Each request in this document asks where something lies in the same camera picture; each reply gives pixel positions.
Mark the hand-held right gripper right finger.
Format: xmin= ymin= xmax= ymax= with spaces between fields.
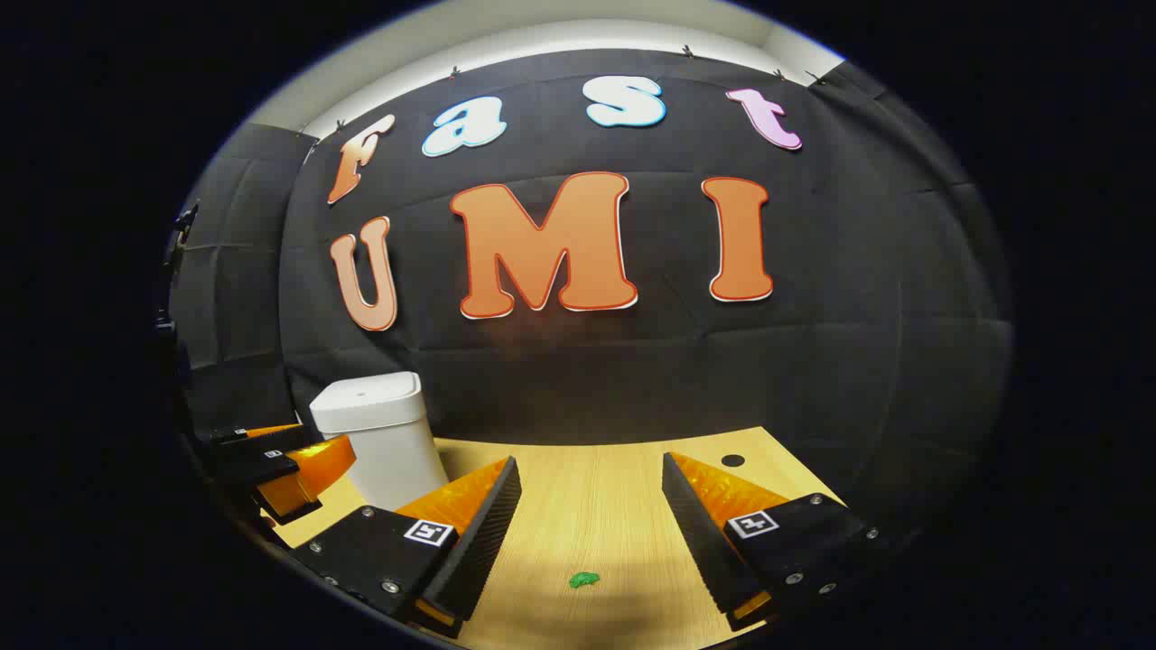
xmin=661 ymin=451 xmax=893 ymax=633

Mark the wooden desktop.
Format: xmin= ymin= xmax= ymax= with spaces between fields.
xmin=269 ymin=426 xmax=850 ymax=649

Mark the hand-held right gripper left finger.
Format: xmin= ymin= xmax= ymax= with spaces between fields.
xmin=287 ymin=456 xmax=523 ymax=640

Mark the white desktop garbage bin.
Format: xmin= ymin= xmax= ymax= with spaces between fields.
xmin=310 ymin=371 xmax=450 ymax=511

